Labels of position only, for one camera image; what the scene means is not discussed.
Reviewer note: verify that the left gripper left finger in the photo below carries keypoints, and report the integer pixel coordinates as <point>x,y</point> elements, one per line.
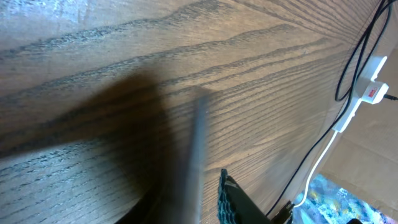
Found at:
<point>196,163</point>

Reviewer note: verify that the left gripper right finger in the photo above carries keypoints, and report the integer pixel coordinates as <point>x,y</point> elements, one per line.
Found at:
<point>234,205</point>

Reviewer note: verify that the white charger plug adapter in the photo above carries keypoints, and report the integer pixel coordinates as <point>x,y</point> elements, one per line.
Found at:
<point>374,92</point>

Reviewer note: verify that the colourful patterned floor mat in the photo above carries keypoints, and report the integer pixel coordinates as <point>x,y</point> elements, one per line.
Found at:
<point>328,202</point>

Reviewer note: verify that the white power strip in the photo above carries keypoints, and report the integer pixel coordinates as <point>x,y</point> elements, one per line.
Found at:
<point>369,73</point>

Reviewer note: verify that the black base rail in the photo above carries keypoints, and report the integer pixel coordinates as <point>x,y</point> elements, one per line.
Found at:
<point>285,215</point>

